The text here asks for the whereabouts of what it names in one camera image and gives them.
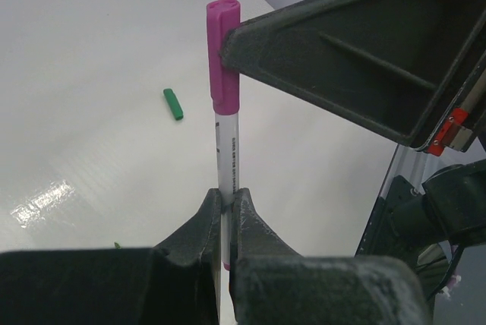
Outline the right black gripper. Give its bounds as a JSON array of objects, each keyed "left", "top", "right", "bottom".
[{"left": 356, "top": 72, "right": 485, "bottom": 298}]

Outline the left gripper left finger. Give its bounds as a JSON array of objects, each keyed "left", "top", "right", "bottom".
[{"left": 1, "top": 189, "right": 221, "bottom": 324}]

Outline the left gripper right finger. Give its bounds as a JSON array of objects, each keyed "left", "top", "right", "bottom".
[{"left": 229, "top": 188, "right": 432, "bottom": 324}]

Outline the purple white pen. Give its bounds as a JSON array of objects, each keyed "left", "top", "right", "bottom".
[{"left": 215, "top": 113, "right": 239, "bottom": 270}]

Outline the purple pen cap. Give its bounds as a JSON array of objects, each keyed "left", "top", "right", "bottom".
[{"left": 206, "top": 0, "right": 241, "bottom": 115}]

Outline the green pen cap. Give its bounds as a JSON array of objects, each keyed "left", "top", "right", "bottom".
[{"left": 163, "top": 88, "right": 184, "bottom": 121}]

